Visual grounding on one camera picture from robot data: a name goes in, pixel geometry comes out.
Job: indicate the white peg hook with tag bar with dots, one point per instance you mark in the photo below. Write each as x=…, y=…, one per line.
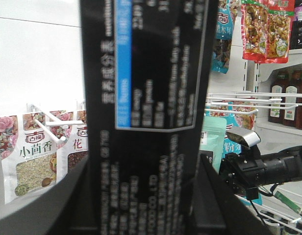
x=54, y=121

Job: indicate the teal pouch upper right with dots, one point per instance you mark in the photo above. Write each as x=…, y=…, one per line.
x=226, y=16

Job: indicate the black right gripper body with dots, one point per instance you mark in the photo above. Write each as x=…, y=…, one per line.
x=241, y=171

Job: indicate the red pickled vegetable pouch pair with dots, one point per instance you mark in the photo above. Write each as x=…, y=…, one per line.
x=265, y=30

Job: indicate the blue sweet potato noodle pouch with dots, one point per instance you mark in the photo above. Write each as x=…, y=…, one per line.
x=237, y=119

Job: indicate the teal goji berry pouch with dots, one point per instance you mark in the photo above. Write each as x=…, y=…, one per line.
x=212, y=139

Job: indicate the white Sichuan pepper pouch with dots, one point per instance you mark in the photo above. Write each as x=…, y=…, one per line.
x=74, y=148

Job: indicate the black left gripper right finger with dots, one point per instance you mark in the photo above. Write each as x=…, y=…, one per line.
x=216, y=210

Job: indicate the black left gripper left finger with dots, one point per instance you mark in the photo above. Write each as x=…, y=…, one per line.
x=65, y=209

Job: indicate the white fennel seed pouch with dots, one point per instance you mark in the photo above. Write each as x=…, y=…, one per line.
x=31, y=154

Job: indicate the black Franzzi cookie box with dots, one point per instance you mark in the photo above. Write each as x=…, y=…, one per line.
x=146, y=69

